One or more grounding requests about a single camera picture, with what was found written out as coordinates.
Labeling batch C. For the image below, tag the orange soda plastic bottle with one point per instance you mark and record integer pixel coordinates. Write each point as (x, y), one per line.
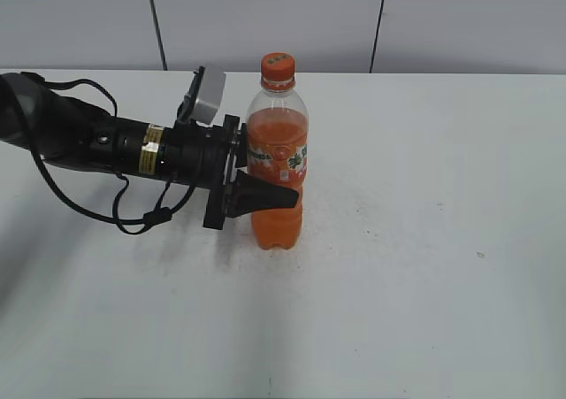
(278, 126)

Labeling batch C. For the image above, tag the orange bottle cap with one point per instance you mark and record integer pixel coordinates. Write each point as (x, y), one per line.
(278, 67)

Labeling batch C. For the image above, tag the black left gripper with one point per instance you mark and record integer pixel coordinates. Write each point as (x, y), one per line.
(200, 157)

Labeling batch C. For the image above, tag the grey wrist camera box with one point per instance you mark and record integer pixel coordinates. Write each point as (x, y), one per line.
(204, 96)

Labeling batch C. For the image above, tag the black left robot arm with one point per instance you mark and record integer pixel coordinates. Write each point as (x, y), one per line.
(69, 133)

